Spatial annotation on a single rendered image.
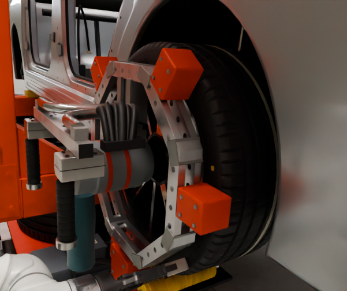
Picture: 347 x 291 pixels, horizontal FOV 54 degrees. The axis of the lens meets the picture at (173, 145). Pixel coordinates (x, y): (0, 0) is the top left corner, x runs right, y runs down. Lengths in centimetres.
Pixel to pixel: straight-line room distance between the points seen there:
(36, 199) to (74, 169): 71
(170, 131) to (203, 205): 17
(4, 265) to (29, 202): 54
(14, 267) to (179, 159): 44
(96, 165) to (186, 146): 19
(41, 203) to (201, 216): 85
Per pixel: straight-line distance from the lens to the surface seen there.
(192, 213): 69
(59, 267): 132
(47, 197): 140
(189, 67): 72
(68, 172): 69
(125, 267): 105
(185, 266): 91
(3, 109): 127
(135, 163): 89
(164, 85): 73
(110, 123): 70
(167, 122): 72
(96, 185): 87
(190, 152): 71
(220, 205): 68
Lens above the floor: 116
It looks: 16 degrees down
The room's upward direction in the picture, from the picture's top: 4 degrees clockwise
